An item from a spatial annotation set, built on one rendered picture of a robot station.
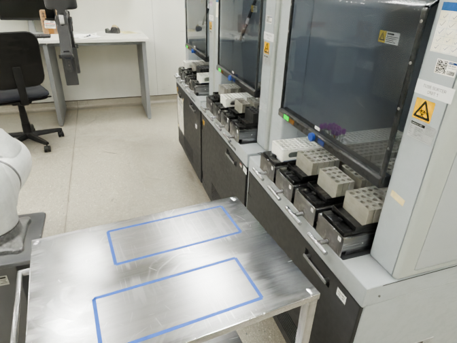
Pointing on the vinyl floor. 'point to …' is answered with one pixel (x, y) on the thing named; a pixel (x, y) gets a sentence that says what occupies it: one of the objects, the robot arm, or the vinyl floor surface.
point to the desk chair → (23, 80)
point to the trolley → (162, 280)
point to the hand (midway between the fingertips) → (73, 74)
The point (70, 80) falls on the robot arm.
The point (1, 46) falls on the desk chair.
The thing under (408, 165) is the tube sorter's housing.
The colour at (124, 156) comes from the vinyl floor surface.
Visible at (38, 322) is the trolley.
